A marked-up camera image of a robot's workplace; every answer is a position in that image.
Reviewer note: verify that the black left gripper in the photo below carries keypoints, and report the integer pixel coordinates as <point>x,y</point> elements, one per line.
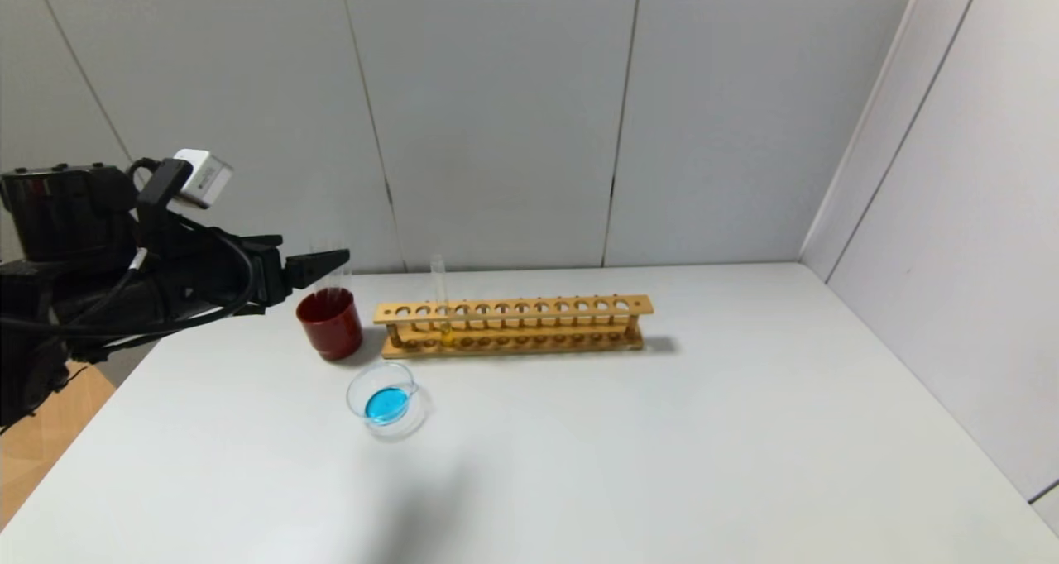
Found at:
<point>272,273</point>

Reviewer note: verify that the test tube with yellow pigment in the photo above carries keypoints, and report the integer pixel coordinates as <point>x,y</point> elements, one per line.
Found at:
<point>447,334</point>

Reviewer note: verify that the wooden test tube rack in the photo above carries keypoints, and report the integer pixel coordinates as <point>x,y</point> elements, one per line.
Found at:
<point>513,308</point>

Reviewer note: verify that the dark red cup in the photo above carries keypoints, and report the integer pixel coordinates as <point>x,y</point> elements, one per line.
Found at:
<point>331,332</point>

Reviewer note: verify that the clear glass beaker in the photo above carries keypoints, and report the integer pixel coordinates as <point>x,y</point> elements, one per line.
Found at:
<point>387,405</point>

